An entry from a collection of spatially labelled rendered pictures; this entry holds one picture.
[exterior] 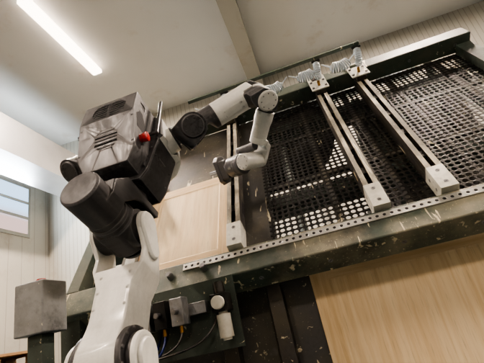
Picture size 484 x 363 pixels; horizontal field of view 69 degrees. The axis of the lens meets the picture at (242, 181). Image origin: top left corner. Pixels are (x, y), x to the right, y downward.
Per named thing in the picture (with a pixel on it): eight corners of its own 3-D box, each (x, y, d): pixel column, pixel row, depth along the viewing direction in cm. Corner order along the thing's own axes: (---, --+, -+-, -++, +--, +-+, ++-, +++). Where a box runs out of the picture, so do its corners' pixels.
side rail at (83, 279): (81, 308, 156) (65, 294, 150) (133, 168, 245) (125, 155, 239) (92, 305, 155) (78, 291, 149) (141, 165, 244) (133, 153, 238)
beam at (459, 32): (129, 161, 241) (121, 149, 236) (132, 153, 249) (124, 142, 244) (469, 48, 203) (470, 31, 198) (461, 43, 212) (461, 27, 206)
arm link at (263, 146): (265, 168, 146) (274, 138, 141) (251, 171, 140) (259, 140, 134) (254, 163, 150) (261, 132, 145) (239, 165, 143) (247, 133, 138)
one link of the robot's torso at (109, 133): (147, 142, 96) (157, 76, 121) (41, 178, 102) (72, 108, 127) (192, 207, 117) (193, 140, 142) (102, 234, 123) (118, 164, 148)
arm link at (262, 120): (261, 133, 144) (274, 86, 136) (272, 142, 135) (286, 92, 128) (238, 130, 140) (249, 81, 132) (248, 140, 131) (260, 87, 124)
